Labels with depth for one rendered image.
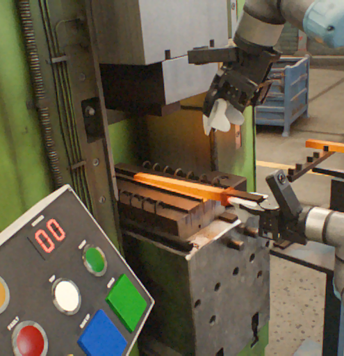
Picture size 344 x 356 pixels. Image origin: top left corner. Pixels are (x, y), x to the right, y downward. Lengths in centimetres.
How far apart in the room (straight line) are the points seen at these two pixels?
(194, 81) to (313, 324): 153
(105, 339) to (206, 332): 56
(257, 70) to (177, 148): 76
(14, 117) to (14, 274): 37
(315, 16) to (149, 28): 39
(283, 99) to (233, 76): 402
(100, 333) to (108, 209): 46
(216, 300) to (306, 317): 115
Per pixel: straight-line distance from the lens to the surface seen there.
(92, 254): 79
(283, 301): 244
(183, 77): 105
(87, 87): 104
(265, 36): 78
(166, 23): 100
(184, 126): 148
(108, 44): 103
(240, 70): 83
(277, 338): 223
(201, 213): 119
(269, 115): 494
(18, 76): 94
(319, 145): 163
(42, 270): 71
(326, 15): 68
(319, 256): 149
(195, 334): 124
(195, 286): 115
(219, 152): 145
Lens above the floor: 150
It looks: 22 degrees down
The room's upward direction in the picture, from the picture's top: 6 degrees counter-clockwise
